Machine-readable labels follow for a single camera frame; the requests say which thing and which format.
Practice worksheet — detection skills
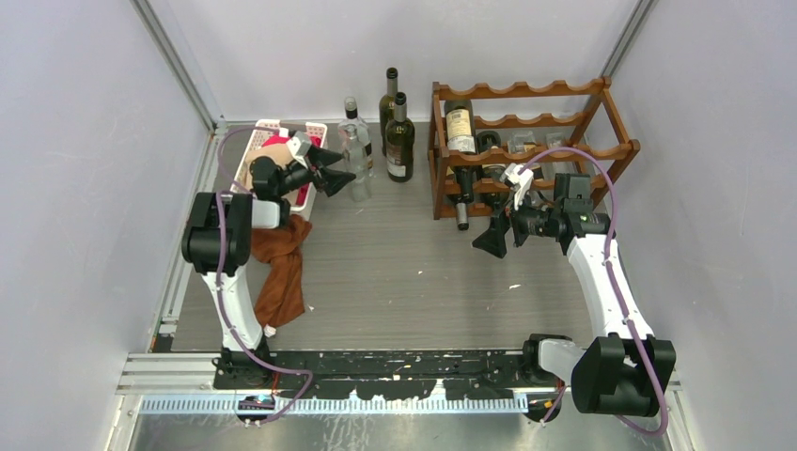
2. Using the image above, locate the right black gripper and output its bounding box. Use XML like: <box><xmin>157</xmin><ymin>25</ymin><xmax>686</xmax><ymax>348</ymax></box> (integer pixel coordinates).
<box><xmin>474</xmin><ymin>183</ymin><xmax>563</xmax><ymax>257</ymax></box>

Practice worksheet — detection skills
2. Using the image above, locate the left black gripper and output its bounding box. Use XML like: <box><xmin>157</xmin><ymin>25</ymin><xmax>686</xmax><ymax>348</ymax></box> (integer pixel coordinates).
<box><xmin>276</xmin><ymin>145</ymin><xmax>356</xmax><ymax>197</ymax></box>

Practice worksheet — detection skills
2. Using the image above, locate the brown bottle gold cap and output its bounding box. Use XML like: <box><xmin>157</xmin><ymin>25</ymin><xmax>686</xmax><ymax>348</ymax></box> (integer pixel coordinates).
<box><xmin>448</xmin><ymin>166</ymin><xmax>474</xmax><ymax>231</ymax></box>

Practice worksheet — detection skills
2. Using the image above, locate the clear glass wine bottle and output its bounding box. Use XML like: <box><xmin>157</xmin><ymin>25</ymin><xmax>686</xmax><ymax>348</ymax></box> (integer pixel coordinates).
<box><xmin>544</xmin><ymin>131</ymin><xmax>584</xmax><ymax>179</ymax></box>

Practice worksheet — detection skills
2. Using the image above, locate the clear square liquor bottle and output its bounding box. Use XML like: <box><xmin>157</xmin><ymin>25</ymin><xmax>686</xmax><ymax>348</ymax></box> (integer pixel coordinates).
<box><xmin>508</xmin><ymin>130</ymin><xmax>547</xmax><ymax>154</ymax></box>

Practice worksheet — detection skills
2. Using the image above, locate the dark wine bottle front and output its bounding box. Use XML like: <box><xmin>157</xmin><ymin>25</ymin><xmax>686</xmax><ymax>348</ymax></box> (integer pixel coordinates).
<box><xmin>476</xmin><ymin>131</ymin><xmax>508</xmax><ymax>209</ymax></box>

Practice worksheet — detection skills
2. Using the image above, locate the dark wine bottle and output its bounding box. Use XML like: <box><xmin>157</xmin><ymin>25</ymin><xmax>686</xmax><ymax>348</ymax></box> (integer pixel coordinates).
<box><xmin>476</xmin><ymin>131</ymin><xmax>508</xmax><ymax>209</ymax></box>
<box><xmin>385</xmin><ymin>91</ymin><xmax>415</xmax><ymax>182</ymax></box>
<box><xmin>444</xmin><ymin>100</ymin><xmax>477</xmax><ymax>155</ymax></box>
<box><xmin>379</xmin><ymin>67</ymin><xmax>399</xmax><ymax>143</ymax></box>

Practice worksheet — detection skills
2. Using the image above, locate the brown wooden wine rack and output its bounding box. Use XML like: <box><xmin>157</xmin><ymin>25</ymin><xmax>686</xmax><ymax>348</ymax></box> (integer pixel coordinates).
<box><xmin>428</xmin><ymin>77</ymin><xmax>640</xmax><ymax>220</ymax></box>

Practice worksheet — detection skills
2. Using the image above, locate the tall slim clear bottle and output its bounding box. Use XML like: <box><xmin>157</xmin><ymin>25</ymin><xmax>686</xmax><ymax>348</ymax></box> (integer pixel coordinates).
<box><xmin>340</xmin><ymin>124</ymin><xmax>371</xmax><ymax>202</ymax></box>

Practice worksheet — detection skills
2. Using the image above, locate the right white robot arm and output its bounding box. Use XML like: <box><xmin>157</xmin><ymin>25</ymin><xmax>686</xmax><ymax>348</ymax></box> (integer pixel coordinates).
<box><xmin>473</xmin><ymin>165</ymin><xmax>677</xmax><ymax>418</ymax></box>

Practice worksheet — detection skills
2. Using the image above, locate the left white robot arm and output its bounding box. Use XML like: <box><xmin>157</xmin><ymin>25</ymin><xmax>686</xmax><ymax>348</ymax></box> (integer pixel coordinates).
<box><xmin>181</xmin><ymin>143</ymin><xmax>356</xmax><ymax>388</ymax></box>

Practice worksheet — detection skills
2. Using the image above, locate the clear bottle black cap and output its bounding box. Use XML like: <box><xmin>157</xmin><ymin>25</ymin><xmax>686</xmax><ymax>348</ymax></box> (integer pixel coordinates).
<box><xmin>337</xmin><ymin>97</ymin><xmax>375</xmax><ymax>172</ymax></box>

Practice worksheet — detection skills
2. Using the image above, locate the dark wine bottle back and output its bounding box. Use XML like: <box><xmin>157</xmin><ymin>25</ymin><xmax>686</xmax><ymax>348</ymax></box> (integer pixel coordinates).
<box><xmin>379</xmin><ymin>67</ymin><xmax>399</xmax><ymax>143</ymax></box>

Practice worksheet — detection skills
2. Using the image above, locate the pink red cloth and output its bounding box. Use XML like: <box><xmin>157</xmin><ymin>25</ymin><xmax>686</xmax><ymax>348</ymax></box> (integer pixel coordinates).
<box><xmin>263</xmin><ymin>129</ymin><xmax>315</xmax><ymax>211</ymax></box>

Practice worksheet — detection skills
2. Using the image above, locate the beige folded cloth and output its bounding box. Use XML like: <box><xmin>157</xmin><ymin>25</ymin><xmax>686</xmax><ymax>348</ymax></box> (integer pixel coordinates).
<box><xmin>236</xmin><ymin>142</ymin><xmax>302</xmax><ymax>199</ymax></box>

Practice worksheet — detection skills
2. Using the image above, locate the white plastic basket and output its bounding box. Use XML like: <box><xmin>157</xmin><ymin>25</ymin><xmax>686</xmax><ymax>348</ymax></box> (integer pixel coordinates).
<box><xmin>216</xmin><ymin>118</ymin><xmax>328</xmax><ymax>194</ymax></box>

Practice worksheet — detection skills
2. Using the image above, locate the brown cloth on table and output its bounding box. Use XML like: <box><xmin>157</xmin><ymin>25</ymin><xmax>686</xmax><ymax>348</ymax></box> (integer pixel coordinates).
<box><xmin>251</xmin><ymin>214</ymin><xmax>312</xmax><ymax>328</ymax></box>

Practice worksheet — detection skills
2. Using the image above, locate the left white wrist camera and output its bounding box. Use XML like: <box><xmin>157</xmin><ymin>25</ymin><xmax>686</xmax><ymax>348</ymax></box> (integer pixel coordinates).
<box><xmin>286</xmin><ymin>131</ymin><xmax>313</xmax><ymax>168</ymax></box>

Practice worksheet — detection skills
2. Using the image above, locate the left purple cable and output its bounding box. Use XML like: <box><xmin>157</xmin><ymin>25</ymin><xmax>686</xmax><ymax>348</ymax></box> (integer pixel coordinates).
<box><xmin>213</xmin><ymin>126</ymin><xmax>315</xmax><ymax>426</ymax></box>

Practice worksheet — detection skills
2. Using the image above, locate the purple cable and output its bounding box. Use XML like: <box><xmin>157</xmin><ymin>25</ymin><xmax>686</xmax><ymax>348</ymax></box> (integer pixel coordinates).
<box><xmin>525</xmin><ymin>147</ymin><xmax>670</xmax><ymax>436</ymax></box>
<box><xmin>213</xmin><ymin>126</ymin><xmax>315</xmax><ymax>426</ymax></box>

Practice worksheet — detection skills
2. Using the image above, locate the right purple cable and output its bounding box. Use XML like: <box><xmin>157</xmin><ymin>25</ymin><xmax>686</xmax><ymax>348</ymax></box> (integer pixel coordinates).
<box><xmin>525</xmin><ymin>147</ymin><xmax>670</xmax><ymax>436</ymax></box>

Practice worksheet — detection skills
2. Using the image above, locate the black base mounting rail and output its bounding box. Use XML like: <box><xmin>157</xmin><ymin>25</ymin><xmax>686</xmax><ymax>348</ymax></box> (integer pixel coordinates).
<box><xmin>211</xmin><ymin>350</ymin><xmax>560</xmax><ymax>400</ymax></box>

